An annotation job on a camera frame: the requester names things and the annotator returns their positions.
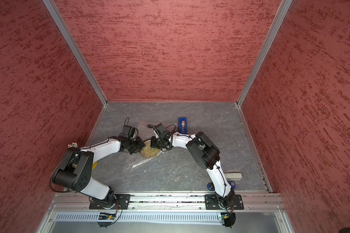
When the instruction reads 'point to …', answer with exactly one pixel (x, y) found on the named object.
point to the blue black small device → (210, 186)
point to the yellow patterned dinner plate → (148, 152)
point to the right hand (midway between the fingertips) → (151, 147)
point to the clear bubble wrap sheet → (145, 129)
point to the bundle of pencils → (74, 144)
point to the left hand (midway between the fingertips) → (144, 148)
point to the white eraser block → (233, 175)
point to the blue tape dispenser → (183, 125)
